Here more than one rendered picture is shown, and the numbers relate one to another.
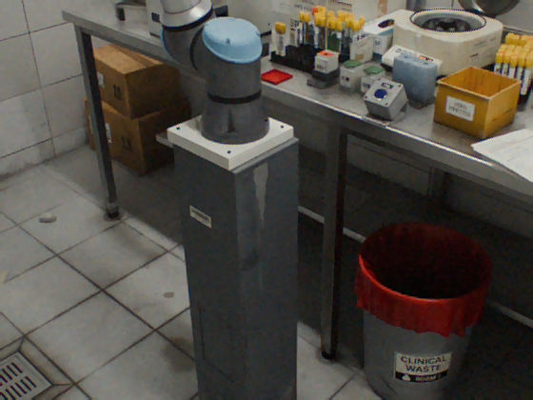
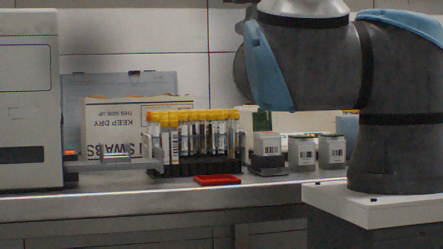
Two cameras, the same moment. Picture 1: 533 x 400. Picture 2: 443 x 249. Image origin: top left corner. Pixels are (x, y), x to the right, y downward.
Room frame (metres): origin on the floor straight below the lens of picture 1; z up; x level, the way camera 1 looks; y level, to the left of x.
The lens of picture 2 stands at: (1.08, 0.89, 1.04)
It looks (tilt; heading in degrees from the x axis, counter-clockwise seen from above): 3 degrees down; 301
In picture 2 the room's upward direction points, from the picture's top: 1 degrees counter-clockwise
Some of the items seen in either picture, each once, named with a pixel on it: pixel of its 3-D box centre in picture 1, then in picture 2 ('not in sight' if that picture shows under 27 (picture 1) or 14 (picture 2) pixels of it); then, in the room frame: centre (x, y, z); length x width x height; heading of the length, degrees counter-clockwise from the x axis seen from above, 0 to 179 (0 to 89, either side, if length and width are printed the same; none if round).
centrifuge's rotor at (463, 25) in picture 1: (445, 30); not in sight; (1.73, -0.47, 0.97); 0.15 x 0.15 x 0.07
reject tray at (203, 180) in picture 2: (274, 76); (217, 180); (1.64, 0.00, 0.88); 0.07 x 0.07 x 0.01; 47
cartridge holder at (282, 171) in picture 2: (325, 74); (267, 163); (1.61, -0.14, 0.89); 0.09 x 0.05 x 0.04; 137
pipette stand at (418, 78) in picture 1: (413, 79); (360, 139); (1.49, -0.34, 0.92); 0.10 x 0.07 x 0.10; 41
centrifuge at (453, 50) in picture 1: (441, 42); (286, 128); (1.72, -0.45, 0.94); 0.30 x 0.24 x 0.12; 128
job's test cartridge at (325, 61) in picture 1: (325, 65); (267, 149); (1.61, -0.14, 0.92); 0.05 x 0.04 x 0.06; 137
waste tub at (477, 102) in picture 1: (476, 101); not in sight; (1.36, -0.46, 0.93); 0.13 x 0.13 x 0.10; 43
